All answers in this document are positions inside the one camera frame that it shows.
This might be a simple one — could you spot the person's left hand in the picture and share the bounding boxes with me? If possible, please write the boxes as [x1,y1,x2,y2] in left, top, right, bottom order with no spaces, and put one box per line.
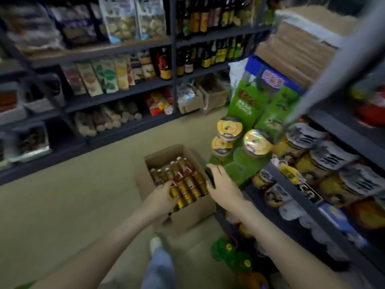
[141,180,179,224]

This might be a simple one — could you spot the person's right hand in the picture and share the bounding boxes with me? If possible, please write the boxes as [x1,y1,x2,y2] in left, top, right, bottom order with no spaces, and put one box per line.
[206,164,245,212]

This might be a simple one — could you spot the brown cardboard box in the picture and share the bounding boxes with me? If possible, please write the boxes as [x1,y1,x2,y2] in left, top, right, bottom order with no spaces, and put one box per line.
[136,144,217,233]

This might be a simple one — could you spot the person's right forearm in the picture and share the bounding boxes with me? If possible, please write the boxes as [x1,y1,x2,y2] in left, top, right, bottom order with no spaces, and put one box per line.
[229,200,351,289]

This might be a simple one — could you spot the person's left forearm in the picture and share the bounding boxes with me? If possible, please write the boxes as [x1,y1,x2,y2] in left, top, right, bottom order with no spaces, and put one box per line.
[28,206,164,289]

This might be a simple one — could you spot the group of amber drink bottles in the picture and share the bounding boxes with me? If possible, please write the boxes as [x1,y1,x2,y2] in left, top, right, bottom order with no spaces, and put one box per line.
[149,156,209,212]

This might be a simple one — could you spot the stack of green packets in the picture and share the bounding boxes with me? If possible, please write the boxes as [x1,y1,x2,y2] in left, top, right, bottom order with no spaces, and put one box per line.
[208,138,271,187]

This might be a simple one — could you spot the yellow lid noodle cup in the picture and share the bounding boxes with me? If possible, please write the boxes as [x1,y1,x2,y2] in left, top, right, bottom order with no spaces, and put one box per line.
[217,116,243,142]
[211,136,234,157]
[243,129,274,157]

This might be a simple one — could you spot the person's white shoe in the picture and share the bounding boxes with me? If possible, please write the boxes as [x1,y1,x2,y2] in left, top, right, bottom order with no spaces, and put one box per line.
[149,236,163,255]

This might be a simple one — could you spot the open cardboard box with wrappers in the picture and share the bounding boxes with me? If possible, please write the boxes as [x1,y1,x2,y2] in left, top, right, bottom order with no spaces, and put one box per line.
[177,84,205,114]

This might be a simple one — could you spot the green snack bag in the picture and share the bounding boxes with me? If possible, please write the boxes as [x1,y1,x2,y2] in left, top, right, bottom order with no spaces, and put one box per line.
[255,85,303,139]
[226,79,270,130]

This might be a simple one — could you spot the person's blue jeans leg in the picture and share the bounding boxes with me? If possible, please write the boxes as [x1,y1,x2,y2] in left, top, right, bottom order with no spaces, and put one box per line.
[141,247,176,289]

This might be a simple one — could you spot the empty open cardboard box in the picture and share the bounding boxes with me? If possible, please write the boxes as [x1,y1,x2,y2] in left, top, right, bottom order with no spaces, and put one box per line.
[196,74,230,111]

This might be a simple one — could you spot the pile of red yellow packets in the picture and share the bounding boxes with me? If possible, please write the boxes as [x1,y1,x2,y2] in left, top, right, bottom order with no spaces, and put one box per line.
[144,89,174,117]

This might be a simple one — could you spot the pile of green printed bags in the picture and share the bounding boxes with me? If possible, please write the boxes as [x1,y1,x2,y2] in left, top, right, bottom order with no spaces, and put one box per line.
[211,236,270,289]

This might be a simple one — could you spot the row of round biscuit rolls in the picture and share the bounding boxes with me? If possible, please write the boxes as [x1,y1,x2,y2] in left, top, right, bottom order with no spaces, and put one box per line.
[74,101,143,137]

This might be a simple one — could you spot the white plastic bag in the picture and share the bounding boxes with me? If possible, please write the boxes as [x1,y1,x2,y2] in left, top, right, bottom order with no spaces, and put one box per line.
[228,58,249,97]

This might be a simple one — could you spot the row of yellow fork packs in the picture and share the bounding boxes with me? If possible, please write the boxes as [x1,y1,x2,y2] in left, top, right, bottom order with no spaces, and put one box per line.
[252,122,385,208]

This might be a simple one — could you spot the blue packet with red label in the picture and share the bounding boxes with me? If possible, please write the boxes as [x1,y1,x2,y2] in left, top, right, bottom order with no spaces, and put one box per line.
[244,55,306,95]

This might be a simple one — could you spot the long dark grey shelf rack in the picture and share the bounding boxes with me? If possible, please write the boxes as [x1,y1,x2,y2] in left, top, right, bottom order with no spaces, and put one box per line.
[0,0,271,186]

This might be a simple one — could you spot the row of yellow label bottles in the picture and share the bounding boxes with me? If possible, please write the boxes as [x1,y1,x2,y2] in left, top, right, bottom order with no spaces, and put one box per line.
[176,34,256,76]

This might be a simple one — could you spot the dark bottle with red label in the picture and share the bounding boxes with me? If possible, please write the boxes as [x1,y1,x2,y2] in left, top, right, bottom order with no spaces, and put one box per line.
[157,46,172,80]

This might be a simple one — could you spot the row of printed pouch packets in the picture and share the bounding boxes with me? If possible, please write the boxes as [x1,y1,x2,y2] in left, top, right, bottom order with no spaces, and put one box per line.
[61,54,136,97]

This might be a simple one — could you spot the clear plastic snack tub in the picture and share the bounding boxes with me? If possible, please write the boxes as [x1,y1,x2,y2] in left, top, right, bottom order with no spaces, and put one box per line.
[10,122,52,163]

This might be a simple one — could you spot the row of tall dark bottles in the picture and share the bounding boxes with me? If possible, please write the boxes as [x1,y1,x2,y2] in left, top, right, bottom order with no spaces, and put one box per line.
[176,0,271,39]

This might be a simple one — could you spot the stack of flat cardboard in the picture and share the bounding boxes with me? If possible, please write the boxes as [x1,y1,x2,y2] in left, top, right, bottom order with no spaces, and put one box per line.
[255,5,360,88]

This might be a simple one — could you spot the clear biscuit bag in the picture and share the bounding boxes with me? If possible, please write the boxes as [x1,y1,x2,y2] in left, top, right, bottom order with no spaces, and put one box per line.
[134,0,167,39]
[98,0,139,44]

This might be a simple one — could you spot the pile of dark blue packets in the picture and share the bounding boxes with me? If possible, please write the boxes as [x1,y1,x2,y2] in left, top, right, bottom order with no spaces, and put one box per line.
[48,3,103,47]

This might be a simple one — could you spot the pile of pale snack packets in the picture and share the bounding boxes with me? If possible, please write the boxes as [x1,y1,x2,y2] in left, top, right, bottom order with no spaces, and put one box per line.
[0,3,65,56]

